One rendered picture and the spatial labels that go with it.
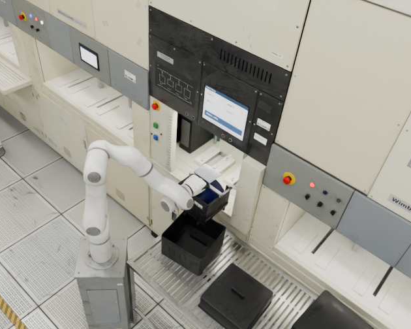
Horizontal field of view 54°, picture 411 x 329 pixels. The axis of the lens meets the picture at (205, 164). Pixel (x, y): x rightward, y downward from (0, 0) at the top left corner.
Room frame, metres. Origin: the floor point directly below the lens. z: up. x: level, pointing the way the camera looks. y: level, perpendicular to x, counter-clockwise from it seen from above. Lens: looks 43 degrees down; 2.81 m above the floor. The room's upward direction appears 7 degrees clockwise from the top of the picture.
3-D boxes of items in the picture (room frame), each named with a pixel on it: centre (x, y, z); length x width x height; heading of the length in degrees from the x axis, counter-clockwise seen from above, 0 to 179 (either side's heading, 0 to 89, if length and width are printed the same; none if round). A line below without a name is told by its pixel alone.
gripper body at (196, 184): (1.50, 0.05, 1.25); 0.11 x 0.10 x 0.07; 143
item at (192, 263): (1.45, 0.02, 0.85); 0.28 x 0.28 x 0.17; 62
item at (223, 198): (1.59, -0.01, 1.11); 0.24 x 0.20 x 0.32; 53
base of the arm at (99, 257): (1.33, 0.54, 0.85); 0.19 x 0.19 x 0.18
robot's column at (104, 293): (1.33, 0.54, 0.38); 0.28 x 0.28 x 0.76; 8
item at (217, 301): (1.12, -0.25, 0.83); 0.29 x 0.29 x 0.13; 55
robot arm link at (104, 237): (1.36, 0.54, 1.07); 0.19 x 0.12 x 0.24; 9
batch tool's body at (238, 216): (2.16, -0.22, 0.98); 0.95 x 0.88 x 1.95; 143
